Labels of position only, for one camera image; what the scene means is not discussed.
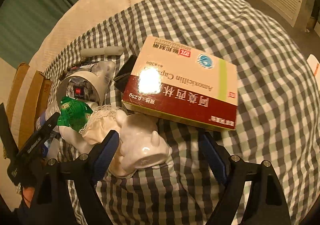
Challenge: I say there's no red cream amoxicillin medicine box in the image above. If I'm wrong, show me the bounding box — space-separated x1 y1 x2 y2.
122 36 238 130

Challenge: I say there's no clear plastic bottle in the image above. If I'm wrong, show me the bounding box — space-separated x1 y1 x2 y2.
35 101 60 131

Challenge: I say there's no green foil packet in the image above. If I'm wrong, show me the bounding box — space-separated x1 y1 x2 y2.
57 96 93 132

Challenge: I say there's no grey cylindrical stick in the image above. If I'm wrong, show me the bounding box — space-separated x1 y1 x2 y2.
80 46 124 58

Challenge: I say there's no green white checkered cloth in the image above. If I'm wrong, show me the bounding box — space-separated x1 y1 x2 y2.
43 0 320 225

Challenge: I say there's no green curtain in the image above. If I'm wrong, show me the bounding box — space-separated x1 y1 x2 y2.
1 0 78 68

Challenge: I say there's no white lace cloth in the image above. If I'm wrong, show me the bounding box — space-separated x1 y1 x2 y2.
79 105 121 145

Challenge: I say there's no brown cardboard box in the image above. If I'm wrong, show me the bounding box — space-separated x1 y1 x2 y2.
6 63 52 149

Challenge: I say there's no white ceramic pig figurine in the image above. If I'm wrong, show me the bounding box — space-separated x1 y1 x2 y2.
116 110 172 176

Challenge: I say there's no white tape roll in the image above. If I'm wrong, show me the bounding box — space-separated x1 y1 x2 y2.
56 71 110 107

